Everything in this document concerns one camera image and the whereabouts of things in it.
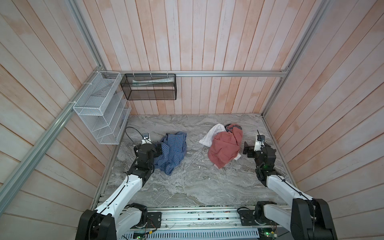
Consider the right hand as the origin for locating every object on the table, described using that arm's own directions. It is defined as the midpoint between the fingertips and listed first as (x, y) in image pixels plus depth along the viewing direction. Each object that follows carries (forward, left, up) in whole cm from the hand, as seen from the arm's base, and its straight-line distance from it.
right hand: (254, 141), depth 87 cm
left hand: (-5, +61, +2) cm, 61 cm away
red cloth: (0, +16, -5) cm, 17 cm away
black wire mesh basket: (+38, +68, +11) cm, 79 cm away
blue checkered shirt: (-2, +48, -4) cm, 48 cm away
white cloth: (+10, +26, -13) cm, 31 cm away
